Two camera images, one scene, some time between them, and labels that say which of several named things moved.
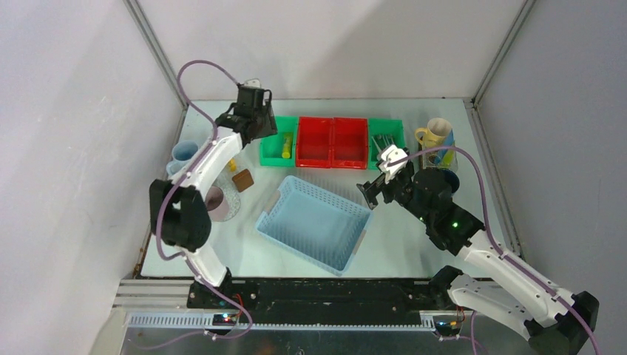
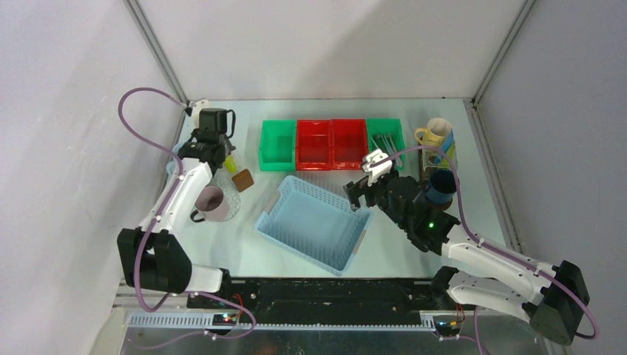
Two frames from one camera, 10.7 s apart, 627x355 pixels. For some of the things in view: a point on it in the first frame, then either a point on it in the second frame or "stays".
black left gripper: (270, 127) -> (229, 146)
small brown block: (242, 180) stays
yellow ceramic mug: (435, 133) stays
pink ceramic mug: (217, 208) stays
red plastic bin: (332, 142) stays
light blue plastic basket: (322, 228) stays
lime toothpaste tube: (287, 140) -> (231, 166)
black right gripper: (370, 190) -> (354, 190)
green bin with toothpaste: (279, 149) stays
